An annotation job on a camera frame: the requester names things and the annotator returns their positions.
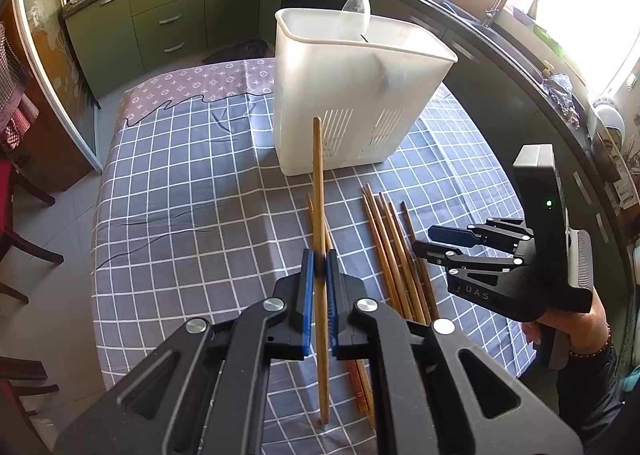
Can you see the dark wooden chair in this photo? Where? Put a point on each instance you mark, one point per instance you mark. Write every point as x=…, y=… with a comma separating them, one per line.
x=25, y=385
x=25, y=245

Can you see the lilac patterned cloth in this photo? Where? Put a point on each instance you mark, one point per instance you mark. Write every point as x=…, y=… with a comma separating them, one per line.
x=200, y=80

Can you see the person's right forearm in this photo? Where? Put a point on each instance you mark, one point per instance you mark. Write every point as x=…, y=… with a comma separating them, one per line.
x=595, y=395

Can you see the grey checked tablecloth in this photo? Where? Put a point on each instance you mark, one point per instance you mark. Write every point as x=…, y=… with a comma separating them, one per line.
x=200, y=215

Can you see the white plastic utensil holder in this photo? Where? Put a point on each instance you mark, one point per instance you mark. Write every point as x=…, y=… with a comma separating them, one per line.
x=320, y=75

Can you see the person's right hand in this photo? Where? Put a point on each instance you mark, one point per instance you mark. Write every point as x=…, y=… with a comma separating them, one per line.
x=580, y=325

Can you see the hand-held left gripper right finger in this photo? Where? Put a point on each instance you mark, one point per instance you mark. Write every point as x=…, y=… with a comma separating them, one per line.
x=332, y=300

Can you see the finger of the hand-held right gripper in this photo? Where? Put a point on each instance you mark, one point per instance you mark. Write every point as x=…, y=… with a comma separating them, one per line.
x=435, y=249
x=450, y=234

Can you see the white round pot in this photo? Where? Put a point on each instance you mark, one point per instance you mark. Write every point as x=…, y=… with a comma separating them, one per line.
x=610, y=120

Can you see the red checked cloth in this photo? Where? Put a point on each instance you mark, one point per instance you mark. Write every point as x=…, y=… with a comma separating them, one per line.
x=12, y=95

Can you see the clear plastic spoon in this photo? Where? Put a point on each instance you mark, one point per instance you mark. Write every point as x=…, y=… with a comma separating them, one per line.
x=356, y=10

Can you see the crumpled dish rag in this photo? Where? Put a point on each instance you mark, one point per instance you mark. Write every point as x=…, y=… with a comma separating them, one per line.
x=562, y=95

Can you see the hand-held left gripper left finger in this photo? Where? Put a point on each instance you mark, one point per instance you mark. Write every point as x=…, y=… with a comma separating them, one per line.
x=310, y=295

